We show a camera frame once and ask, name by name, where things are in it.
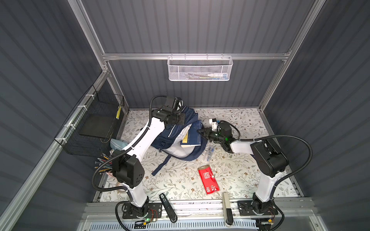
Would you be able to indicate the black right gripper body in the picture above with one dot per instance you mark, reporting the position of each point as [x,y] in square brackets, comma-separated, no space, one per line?
[213,135]

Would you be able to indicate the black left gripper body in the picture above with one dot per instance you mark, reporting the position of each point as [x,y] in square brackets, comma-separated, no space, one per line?
[178,119]

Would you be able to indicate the navy blue student backpack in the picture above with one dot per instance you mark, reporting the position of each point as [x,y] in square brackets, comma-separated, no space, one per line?
[169,141]

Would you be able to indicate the navy blue book yellow label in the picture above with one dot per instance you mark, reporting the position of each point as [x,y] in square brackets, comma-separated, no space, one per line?
[192,138]

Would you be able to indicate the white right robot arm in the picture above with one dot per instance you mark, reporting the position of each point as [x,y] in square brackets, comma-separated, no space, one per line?
[269,157]

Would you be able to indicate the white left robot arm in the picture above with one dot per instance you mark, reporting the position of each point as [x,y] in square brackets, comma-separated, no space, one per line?
[127,168]

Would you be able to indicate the red card pack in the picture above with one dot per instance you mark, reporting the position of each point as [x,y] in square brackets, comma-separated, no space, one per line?
[208,179]

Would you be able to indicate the clear plastic pen packet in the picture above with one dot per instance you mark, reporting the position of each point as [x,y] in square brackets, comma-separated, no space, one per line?
[208,153]

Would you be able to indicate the white glue tube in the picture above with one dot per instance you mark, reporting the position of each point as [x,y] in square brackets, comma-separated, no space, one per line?
[218,75]

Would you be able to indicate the light blue pencil pouch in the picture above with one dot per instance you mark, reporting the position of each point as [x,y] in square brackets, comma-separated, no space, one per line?
[117,144]

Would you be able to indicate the black notebook in basket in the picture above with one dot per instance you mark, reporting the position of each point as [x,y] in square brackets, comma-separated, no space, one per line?
[98,126]

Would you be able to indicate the white black handheld tool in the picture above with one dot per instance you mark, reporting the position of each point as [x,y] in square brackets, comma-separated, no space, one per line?
[227,211]

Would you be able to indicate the white wire mesh basket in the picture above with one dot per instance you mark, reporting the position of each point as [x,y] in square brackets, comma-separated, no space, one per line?
[194,68]

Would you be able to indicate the black wire wall basket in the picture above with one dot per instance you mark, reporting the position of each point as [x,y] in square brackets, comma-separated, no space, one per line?
[97,103]

